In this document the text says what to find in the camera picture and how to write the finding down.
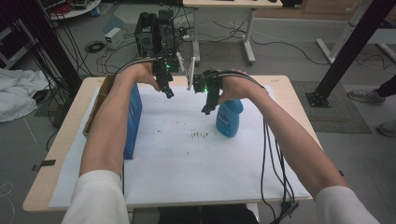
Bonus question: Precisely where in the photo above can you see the white-legged wooden desk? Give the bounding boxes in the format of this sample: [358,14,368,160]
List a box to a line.
[181,0,284,66]

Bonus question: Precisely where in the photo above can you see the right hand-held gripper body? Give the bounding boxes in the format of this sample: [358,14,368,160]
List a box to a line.
[186,56,223,94]

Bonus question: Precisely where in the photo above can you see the person's right white sleeve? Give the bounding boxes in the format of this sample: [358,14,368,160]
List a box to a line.
[314,185,383,224]

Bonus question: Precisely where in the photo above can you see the person's left hand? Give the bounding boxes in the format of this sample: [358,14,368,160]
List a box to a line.
[121,61,162,92]

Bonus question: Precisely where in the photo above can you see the person's white sleeve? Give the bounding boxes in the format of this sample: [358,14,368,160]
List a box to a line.
[61,170,131,224]
[314,185,383,224]

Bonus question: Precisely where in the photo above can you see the dark shelf unit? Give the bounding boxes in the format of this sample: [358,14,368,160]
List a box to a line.
[0,18,33,70]

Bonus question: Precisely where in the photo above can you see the white metal stand frame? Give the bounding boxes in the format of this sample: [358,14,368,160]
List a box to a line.
[316,0,396,65]

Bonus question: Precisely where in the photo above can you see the black tape strip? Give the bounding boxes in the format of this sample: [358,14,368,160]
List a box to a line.
[31,159,57,173]

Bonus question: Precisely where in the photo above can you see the person's right hand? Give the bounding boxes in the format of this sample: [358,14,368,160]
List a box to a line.
[218,69,268,105]

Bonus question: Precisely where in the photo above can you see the white table mat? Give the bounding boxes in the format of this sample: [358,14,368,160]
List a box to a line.
[48,84,313,209]

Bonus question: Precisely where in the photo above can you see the right gripper cables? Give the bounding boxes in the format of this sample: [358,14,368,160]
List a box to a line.
[214,69,301,224]

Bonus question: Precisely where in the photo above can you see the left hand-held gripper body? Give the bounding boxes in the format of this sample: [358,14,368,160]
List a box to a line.
[151,51,187,88]

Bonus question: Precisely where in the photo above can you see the black floor cable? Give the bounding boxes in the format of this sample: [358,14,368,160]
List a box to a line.
[213,20,332,66]

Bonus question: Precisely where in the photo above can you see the black computer tower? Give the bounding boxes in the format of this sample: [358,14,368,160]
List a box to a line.
[134,9,180,61]

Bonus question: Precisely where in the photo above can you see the black metal stand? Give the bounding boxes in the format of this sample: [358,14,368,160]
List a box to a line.
[6,0,84,91]

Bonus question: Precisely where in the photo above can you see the blue cardboard box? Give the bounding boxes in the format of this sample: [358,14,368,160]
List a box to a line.
[82,74,144,161]

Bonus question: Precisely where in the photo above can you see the blue plastic bottle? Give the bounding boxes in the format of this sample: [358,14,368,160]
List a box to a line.
[215,98,245,139]

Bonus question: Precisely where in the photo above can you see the black metal post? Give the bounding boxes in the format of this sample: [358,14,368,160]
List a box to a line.
[304,0,396,109]

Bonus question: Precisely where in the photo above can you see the small white device box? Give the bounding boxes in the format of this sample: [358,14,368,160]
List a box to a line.
[104,27,125,50]

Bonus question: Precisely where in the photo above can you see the white cloth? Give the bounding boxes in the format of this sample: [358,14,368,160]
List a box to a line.
[0,67,50,123]

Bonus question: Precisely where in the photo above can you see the round white table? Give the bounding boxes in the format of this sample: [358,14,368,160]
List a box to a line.
[46,0,103,21]

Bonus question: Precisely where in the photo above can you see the person's dark pants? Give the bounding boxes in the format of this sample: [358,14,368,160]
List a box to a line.
[157,203,260,224]

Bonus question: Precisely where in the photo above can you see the dark floor mat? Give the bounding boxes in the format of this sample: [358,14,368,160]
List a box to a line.
[290,80,374,135]

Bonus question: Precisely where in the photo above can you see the coiled black cable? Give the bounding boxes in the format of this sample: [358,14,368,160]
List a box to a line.
[84,40,106,54]

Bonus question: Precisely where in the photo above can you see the person's left white sleeve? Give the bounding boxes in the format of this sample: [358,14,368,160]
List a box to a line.
[61,170,131,224]

